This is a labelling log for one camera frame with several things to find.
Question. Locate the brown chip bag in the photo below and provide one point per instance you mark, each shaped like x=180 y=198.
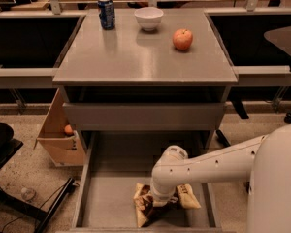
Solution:
x=148 y=210

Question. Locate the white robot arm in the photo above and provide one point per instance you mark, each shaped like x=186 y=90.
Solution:
x=265 y=162

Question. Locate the closed grey top drawer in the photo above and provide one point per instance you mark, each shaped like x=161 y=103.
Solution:
x=144 y=117

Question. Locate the grey drawer cabinet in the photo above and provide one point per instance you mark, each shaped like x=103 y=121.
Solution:
x=128 y=65

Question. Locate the open grey middle drawer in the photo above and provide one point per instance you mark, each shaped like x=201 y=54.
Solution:
x=115 y=163

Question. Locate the red apple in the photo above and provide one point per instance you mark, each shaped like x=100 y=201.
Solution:
x=182 y=39

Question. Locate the orange fruit in box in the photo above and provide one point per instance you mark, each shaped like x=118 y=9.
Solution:
x=68 y=130

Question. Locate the cardboard box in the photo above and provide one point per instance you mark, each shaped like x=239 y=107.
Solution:
x=62 y=149

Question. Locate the white ceramic bowl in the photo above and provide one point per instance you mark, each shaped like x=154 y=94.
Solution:
x=148 y=17

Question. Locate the blue soda can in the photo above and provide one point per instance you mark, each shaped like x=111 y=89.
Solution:
x=106 y=14

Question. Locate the black chair base left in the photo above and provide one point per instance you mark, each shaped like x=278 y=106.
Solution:
x=30 y=167

